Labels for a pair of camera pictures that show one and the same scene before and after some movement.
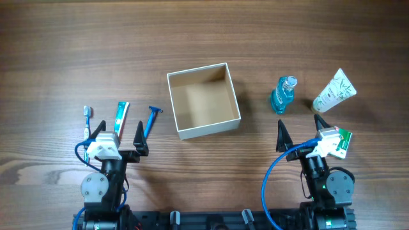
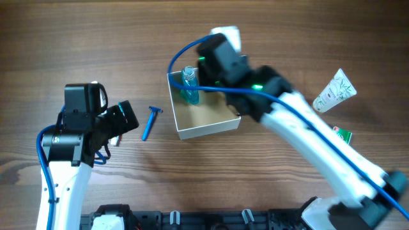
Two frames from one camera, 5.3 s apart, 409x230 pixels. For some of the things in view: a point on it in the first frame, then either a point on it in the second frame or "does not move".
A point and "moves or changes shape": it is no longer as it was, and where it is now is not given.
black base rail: (222, 220) does not move
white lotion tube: (339, 89) does not move
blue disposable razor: (150, 122) does not move
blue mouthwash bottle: (284, 93) moves or changes shape
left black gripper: (141, 144) → (122, 124)
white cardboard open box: (204, 100) does not move
